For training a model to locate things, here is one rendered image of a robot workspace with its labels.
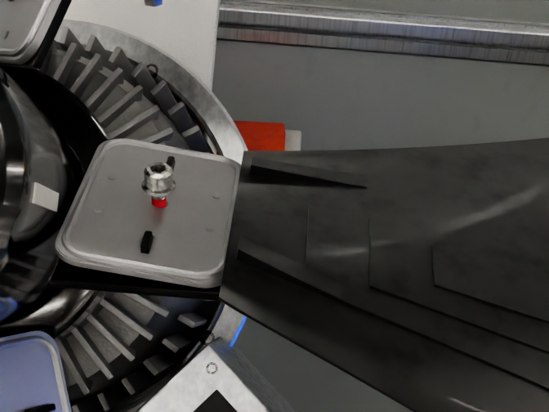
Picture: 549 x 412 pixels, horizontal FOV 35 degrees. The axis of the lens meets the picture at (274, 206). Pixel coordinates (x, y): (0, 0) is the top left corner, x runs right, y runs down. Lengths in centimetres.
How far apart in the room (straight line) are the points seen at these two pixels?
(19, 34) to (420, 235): 18
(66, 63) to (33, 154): 17
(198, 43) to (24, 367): 29
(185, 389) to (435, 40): 73
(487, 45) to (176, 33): 58
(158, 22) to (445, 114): 60
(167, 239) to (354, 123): 81
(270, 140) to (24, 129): 73
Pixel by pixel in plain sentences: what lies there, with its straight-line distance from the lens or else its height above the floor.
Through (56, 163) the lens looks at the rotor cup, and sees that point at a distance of 34.
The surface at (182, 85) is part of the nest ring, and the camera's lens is 54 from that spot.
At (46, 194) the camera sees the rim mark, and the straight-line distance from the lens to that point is 32.
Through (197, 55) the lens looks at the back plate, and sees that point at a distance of 59.
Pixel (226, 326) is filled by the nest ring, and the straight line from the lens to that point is 53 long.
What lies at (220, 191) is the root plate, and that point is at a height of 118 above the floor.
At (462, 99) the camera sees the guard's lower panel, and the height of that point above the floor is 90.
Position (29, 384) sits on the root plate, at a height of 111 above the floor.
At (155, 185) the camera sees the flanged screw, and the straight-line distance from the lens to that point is 34.
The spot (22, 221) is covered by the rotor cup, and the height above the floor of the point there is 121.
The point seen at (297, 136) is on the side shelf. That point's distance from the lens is 107.
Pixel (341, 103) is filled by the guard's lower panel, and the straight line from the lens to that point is 111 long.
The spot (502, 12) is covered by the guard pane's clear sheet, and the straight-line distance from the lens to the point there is 110.
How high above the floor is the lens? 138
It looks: 34 degrees down
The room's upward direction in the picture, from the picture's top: 4 degrees clockwise
